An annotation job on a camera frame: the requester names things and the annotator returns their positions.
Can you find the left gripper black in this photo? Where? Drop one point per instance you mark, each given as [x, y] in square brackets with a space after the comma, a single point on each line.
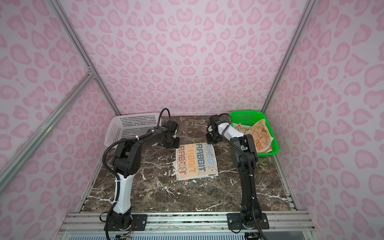
[177, 145]

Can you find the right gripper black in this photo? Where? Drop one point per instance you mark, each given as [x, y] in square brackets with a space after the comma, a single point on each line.
[209, 141]

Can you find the rabbit print towel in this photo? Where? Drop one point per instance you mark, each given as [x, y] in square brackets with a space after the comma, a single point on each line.
[195, 161]

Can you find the green plastic basket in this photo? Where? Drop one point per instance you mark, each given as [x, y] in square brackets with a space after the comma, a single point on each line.
[249, 118]

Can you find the white perforated plastic basket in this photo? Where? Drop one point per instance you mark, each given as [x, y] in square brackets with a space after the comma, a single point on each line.
[130, 126]

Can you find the orange patterned towel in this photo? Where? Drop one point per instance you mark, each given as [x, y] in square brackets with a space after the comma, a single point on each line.
[260, 133]

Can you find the left diagonal aluminium strut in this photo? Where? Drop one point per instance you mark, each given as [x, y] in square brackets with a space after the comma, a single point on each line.
[19, 160]

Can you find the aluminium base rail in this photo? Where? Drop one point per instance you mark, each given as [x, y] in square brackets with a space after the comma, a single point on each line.
[285, 225]

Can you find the right corner aluminium post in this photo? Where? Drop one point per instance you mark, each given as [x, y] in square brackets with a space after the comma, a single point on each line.
[306, 15]

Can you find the corner aluminium post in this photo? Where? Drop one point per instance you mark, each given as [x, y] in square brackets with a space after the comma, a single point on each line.
[306, 15]
[79, 46]

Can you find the left corner aluminium post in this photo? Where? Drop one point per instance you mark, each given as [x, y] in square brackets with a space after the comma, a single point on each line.
[79, 46]

